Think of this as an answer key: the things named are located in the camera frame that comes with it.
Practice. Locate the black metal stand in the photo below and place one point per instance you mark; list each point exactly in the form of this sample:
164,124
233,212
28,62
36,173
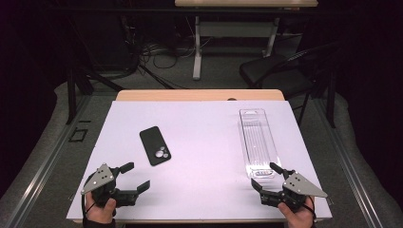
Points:
331,101
71,95

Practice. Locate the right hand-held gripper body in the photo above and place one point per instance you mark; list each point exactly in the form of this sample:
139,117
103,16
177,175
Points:
299,188

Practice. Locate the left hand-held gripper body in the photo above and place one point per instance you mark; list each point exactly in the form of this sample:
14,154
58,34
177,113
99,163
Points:
101,182

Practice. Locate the person's left hand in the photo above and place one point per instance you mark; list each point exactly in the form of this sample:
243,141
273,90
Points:
99,213

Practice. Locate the white board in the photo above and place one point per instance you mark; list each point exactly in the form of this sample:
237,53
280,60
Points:
202,177

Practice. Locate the black chair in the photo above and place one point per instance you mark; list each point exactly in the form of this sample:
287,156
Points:
269,71

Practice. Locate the person's right hand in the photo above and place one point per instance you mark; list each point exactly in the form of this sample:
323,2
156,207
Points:
299,218

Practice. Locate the clear plastic package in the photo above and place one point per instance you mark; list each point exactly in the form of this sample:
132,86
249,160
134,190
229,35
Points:
258,142

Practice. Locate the white-legged wooden desk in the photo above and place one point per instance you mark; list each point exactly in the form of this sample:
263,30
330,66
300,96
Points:
234,30

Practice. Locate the grey metal floor rail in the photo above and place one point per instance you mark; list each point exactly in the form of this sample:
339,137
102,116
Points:
47,164
348,164

